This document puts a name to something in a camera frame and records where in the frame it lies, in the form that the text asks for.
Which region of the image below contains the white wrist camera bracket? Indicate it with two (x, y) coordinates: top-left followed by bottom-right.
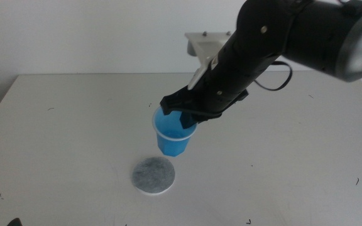
(184, 31), (233, 91)

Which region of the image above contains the black cable loop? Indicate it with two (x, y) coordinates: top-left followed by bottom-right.
(254, 60), (293, 92)

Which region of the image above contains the grey round felt cup mat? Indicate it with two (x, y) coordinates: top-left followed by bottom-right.
(131, 156), (176, 196)

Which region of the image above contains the blue plastic cup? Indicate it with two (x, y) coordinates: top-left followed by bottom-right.
(151, 105), (199, 158)

